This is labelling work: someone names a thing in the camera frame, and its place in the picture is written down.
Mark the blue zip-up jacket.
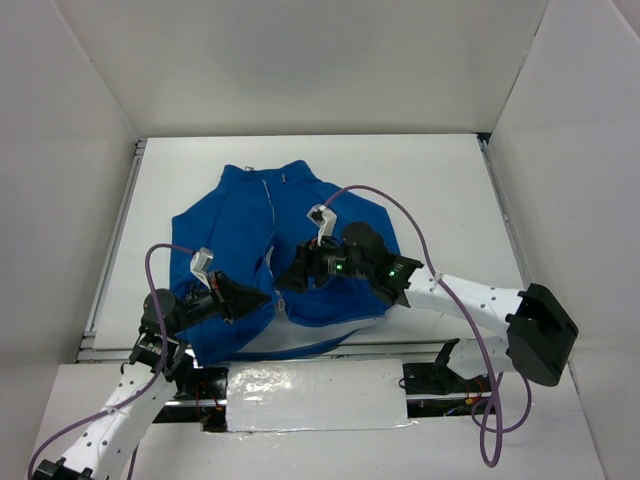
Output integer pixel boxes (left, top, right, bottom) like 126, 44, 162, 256
171, 160, 399, 365

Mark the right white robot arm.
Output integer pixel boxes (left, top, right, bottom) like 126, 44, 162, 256
276, 240, 579, 391

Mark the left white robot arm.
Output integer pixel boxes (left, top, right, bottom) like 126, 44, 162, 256
27, 271, 269, 479

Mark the white foil-covered panel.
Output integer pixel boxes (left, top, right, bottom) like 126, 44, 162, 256
226, 359, 409, 433

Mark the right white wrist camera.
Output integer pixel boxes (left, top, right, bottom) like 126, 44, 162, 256
307, 204, 337, 246

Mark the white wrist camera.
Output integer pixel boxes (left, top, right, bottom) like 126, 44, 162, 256
190, 248, 214, 289
307, 204, 337, 246

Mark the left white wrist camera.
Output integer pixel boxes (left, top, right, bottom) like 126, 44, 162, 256
190, 248, 214, 289

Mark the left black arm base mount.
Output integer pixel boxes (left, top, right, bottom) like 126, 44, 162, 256
167, 367, 229, 433

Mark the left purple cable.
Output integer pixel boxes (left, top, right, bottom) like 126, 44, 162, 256
27, 242, 201, 480

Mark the purple cable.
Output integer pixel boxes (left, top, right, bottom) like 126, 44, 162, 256
322, 184, 534, 469
27, 242, 201, 480

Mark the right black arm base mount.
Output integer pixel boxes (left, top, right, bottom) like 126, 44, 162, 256
398, 339, 491, 397

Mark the aluminium table frame rail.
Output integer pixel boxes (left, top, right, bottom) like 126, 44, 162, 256
77, 134, 531, 363

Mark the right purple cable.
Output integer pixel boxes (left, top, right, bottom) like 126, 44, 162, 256
322, 184, 534, 469

